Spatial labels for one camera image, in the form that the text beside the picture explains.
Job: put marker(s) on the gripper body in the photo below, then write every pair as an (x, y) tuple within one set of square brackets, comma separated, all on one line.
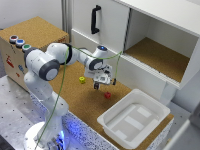
[(102, 77)]

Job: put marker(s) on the pink block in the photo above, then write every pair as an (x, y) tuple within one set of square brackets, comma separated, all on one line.
[(107, 95)]

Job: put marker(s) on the blue button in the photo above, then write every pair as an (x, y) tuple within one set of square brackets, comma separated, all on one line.
[(20, 42)]

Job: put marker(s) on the green button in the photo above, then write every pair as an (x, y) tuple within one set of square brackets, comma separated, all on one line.
[(26, 47)]

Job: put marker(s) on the wooden drawer box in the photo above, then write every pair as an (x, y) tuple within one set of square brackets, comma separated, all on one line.
[(36, 30)]

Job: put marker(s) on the yellow block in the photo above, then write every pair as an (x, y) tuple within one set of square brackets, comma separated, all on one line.
[(82, 80)]

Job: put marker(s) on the white cabinet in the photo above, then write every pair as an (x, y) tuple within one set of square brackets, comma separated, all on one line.
[(166, 20)]

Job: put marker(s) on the white plastic box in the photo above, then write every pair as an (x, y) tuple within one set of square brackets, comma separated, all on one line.
[(133, 121)]

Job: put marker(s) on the white sliding door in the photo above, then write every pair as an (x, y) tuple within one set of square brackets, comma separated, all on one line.
[(113, 23)]

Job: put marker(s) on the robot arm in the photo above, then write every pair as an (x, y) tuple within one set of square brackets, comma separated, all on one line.
[(40, 86)]

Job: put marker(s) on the purple block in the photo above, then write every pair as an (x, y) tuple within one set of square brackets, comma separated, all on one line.
[(96, 86)]

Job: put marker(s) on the red button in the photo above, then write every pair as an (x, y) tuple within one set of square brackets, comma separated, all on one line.
[(13, 38)]

